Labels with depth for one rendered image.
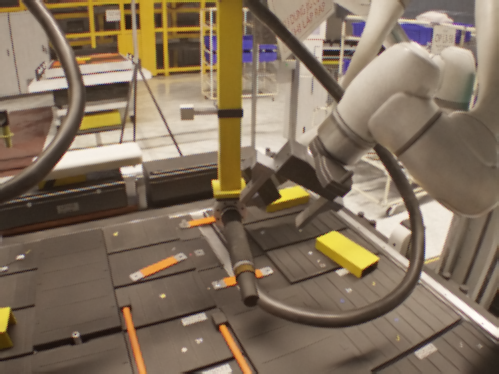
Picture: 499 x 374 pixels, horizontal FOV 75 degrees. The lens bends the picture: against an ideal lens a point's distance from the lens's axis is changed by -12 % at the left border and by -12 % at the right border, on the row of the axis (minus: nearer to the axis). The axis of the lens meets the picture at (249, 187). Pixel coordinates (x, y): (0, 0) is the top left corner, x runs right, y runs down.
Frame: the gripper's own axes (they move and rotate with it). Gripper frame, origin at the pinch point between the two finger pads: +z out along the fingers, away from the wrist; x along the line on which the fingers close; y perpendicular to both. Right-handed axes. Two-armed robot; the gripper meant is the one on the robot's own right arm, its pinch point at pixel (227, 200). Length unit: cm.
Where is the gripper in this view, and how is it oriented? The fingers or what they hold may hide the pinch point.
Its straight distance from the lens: 99.2
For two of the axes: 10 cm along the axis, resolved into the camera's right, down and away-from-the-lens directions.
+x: 4.8, 7.5, 4.5
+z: -8.6, 5.0, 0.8
